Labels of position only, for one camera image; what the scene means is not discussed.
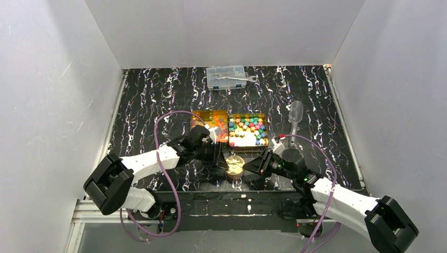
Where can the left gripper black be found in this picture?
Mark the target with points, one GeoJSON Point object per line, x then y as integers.
{"type": "Point", "coordinates": [216, 154]}

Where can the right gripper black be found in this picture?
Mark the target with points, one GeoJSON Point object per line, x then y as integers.
{"type": "Point", "coordinates": [263, 164]}

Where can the cream round jar lid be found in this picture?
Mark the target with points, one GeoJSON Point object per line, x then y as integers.
{"type": "Point", "coordinates": [235, 165]}

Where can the clear glass jar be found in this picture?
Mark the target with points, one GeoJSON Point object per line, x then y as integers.
{"type": "Point", "coordinates": [234, 177]}

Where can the tin of multicolour star candies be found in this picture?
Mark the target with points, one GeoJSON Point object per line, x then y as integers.
{"type": "Point", "coordinates": [248, 132]}

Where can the tin of orange gummy candies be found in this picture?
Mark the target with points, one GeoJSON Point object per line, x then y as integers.
{"type": "Point", "coordinates": [214, 118]}

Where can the translucent plastic scoop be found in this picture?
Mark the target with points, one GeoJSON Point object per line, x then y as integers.
{"type": "Point", "coordinates": [295, 115]}

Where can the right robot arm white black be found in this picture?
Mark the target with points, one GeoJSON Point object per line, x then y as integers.
{"type": "Point", "coordinates": [381, 220]}

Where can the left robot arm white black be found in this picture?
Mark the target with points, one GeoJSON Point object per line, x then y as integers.
{"type": "Point", "coordinates": [111, 184]}

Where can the silver wrench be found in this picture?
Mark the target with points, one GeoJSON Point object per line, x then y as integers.
{"type": "Point", "coordinates": [243, 78]}

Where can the clear plastic parts box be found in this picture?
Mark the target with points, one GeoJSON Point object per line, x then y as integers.
{"type": "Point", "coordinates": [225, 84]}

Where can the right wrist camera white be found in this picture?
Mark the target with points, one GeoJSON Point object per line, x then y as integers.
{"type": "Point", "coordinates": [278, 146]}

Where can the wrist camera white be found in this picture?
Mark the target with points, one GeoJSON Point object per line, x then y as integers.
{"type": "Point", "coordinates": [213, 132]}
{"type": "Point", "coordinates": [278, 146]}

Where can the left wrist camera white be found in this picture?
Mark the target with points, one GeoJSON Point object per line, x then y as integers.
{"type": "Point", "coordinates": [213, 132]}

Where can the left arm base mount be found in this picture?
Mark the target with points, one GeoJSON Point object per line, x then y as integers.
{"type": "Point", "coordinates": [159, 212]}

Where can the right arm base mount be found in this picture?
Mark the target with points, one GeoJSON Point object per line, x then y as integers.
{"type": "Point", "coordinates": [305, 216]}

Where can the aluminium frame rail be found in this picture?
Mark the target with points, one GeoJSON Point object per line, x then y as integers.
{"type": "Point", "coordinates": [87, 212]}

